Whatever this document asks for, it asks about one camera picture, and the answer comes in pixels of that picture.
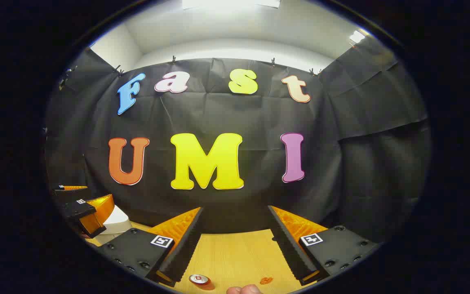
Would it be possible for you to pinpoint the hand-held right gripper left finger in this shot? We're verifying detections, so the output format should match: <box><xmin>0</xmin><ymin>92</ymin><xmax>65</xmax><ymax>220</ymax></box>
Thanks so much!
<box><xmin>96</xmin><ymin>206</ymin><xmax>205</xmax><ymax>287</ymax></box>

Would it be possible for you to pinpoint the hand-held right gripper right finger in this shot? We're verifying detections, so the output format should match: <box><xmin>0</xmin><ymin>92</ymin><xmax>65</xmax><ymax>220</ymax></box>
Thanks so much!
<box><xmin>268</xmin><ymin>205</ymin><xmax>382</xmax><ymax>286</ymax></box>

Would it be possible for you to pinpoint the white desktop garbage bin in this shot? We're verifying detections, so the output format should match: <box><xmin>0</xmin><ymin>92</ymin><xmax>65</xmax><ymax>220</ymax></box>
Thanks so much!
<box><xmin>100</xmin><ymin>205</ymin><xmax>133</xmax><ymax>235</ymax></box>

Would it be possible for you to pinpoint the wooden desktop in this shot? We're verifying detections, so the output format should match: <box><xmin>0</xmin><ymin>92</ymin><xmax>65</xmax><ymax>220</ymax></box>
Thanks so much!
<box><xmin>84</xmin><ymin>220</ymin><xmax>321</xmax><ymax>294</ymax></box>

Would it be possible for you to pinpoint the black backdrop cloth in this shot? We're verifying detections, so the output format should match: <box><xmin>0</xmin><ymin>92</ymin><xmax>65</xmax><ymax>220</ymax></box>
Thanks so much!
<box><xmin>44</xmin><ymin>39</ymin><xmax>432</xmax><ymax>245</ymax></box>

